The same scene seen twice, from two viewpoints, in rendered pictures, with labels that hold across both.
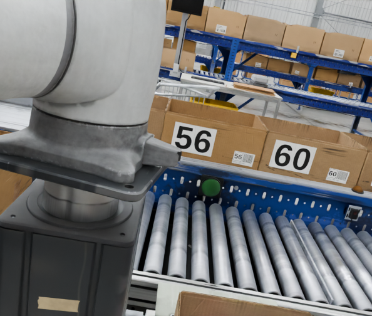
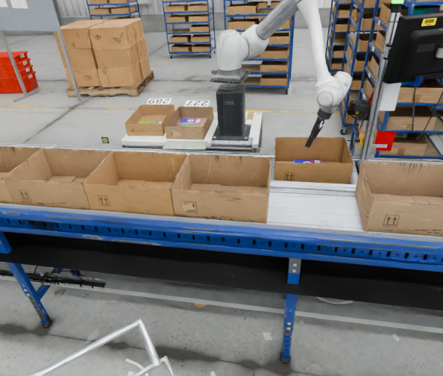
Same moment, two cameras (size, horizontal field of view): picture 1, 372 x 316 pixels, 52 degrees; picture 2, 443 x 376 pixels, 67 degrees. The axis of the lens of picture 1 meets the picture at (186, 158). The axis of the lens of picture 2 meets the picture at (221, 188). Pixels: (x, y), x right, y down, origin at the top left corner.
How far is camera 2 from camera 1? 2.84 m
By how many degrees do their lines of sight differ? 126
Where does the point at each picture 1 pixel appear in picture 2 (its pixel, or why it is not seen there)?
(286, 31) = not seen: outside the picture
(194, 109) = (145, 192)
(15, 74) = not seen: hidden behind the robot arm
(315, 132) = (26, 184)
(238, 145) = (133, 165)
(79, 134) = not seen: hidden behind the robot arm
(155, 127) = (195, 167)
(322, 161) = (74, 162)
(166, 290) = (202, 147)
